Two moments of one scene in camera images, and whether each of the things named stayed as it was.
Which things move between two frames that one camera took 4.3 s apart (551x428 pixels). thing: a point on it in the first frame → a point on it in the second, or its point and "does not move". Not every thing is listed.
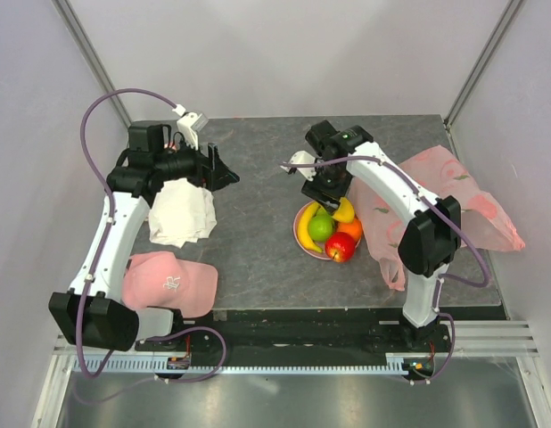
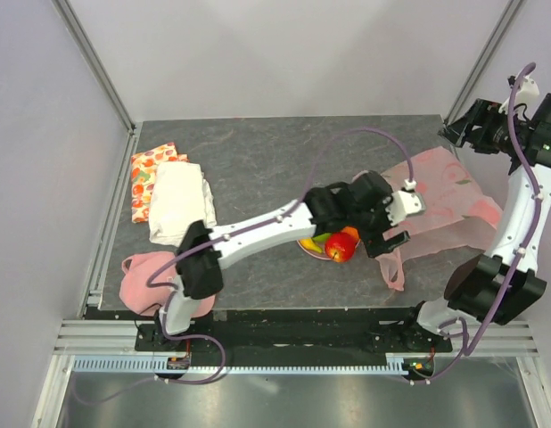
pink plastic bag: [382, 223] does not move
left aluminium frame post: [69, 18] does not move
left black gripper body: [199, 174] → [373, 237]
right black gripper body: [333, 183] → [495, 134]
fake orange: [353, 227] does not move
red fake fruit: [340, 246] does not move
